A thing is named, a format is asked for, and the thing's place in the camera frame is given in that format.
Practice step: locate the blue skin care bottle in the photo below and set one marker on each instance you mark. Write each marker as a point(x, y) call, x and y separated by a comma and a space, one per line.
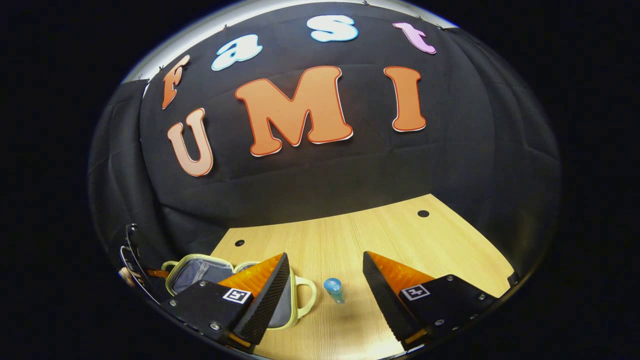
point(333, 289)

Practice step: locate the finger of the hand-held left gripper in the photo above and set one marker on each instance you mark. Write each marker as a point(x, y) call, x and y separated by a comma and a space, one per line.
point(158, 273)

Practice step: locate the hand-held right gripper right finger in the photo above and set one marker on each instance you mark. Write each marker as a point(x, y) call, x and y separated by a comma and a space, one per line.
point(382, 295)

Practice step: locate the black backdrop cloth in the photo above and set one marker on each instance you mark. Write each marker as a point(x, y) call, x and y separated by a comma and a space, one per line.
point(450, 150)

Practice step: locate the cream yellow-trimmed suitcase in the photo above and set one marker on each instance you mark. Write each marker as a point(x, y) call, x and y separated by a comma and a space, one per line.
point(200, 272)

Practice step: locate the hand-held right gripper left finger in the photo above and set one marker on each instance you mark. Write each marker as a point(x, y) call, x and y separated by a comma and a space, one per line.
point(267, 295)

